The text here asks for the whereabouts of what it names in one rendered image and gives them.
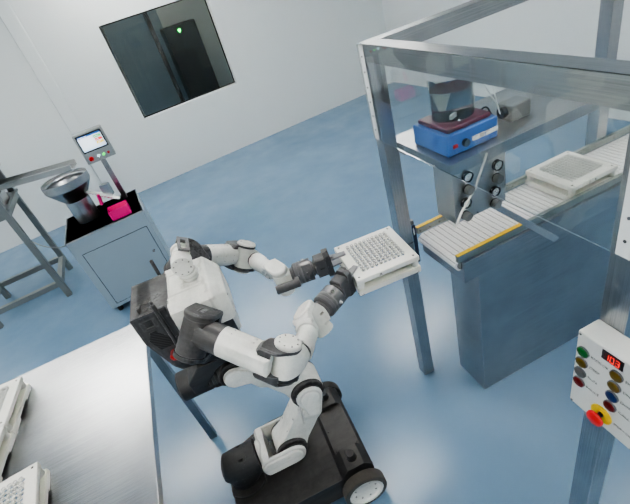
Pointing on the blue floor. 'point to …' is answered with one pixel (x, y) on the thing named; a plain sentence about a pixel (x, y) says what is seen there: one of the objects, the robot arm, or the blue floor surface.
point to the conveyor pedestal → (528, 306)
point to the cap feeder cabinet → (118, 249)
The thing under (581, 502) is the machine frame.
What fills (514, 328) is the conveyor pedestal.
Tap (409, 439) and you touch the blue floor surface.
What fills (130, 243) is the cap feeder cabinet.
